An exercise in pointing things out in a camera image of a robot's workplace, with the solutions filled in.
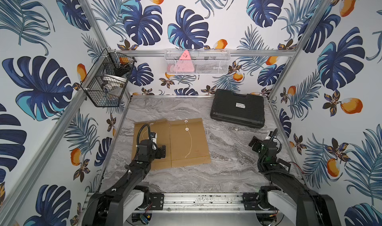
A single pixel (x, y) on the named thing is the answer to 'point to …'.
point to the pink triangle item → (184, 64)
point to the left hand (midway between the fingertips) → (156, 143)
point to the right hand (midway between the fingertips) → (262, 139)
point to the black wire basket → (105, 85)
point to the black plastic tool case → (245, 110)
